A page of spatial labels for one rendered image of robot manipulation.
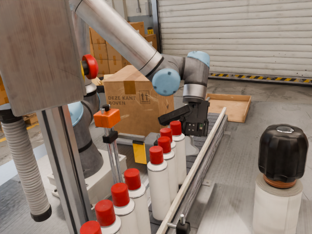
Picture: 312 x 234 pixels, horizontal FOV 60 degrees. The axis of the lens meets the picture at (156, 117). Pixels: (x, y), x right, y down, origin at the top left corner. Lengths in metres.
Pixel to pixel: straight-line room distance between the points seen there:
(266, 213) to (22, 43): 0.51
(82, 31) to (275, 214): 0.71
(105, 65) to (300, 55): 3.05
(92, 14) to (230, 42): 4.33
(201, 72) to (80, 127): 0.41
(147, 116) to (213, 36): 3.99
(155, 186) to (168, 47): 4.90
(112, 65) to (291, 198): 3.99
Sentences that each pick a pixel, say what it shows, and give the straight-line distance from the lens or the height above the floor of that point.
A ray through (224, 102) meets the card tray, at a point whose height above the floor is 0.83.
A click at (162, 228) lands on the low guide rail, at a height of 0.92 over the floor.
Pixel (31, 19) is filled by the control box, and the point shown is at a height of 1.40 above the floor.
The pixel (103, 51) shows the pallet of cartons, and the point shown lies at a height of 0.77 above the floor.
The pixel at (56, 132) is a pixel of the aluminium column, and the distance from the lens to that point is 0.56.
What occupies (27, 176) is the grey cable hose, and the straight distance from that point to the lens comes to 0.48.
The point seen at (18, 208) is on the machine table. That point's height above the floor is 0.83.
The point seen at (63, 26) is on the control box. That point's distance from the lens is 0.38.
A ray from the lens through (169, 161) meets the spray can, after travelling 0.70.
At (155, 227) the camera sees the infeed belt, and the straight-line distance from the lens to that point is 0.74.
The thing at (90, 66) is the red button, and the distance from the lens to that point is 0.41.
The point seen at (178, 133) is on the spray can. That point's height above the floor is 1.06.
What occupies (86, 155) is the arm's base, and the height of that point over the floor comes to 0.98.
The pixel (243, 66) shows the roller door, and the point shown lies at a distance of 4.97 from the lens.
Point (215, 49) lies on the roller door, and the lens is 5.08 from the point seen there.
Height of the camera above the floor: 1.41
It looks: 23 degrees down
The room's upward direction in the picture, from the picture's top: 5 degrees counter-clockwise
